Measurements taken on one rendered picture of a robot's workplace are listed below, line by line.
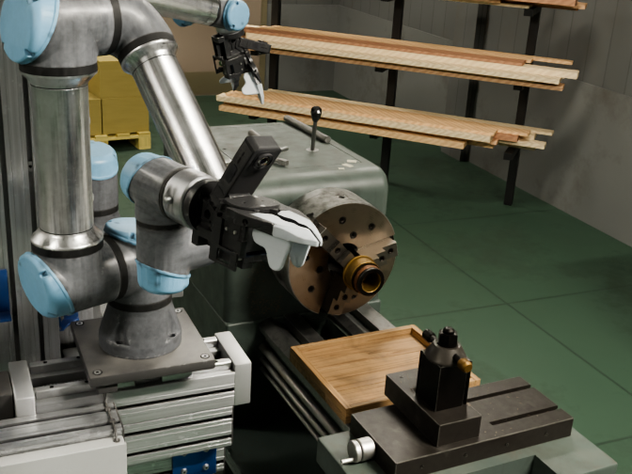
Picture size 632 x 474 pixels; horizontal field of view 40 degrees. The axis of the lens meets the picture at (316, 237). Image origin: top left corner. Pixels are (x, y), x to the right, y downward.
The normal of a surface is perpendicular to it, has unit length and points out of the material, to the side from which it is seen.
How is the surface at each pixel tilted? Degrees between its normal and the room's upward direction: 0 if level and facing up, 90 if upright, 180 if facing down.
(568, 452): 0
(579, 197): 90
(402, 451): 0
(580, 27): 90
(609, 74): 90
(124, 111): 90
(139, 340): 73
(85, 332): 0
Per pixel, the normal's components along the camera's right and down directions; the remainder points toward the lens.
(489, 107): -0.92, 0.09
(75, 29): 0.70, 0.29
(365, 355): 0.06, -0.93
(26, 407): 0.39, 0.36
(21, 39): -0.70, 0.09
